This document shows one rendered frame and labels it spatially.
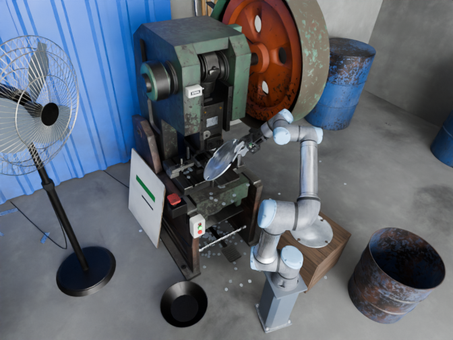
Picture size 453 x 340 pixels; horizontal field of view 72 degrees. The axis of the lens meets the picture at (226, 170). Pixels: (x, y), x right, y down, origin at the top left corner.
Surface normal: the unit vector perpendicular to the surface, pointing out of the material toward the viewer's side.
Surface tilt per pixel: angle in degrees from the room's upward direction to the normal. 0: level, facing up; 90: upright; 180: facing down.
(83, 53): 90
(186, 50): 45
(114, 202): 0
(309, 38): 58
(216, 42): 90
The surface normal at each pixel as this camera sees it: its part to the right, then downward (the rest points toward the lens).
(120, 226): 0.05, -0.75
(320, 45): 0.52, 0.19
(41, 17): 0.56, 0.57
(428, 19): -0.83, 0.33
